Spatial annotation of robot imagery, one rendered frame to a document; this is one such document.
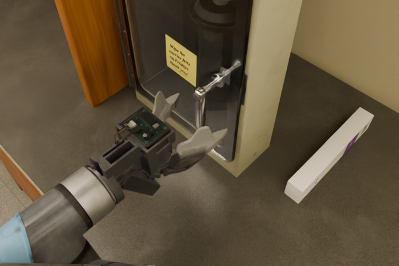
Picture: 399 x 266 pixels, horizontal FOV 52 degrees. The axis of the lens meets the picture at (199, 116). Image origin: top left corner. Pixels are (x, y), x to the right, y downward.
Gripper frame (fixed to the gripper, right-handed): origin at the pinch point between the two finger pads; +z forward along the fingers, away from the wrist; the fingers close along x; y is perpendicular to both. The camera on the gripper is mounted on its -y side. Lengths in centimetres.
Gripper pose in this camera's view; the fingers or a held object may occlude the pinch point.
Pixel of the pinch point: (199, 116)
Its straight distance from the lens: 68.5
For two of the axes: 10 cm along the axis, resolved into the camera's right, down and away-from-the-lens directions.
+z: 7.0, -5.5, 4.6
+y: 0.0, -6.4, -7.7
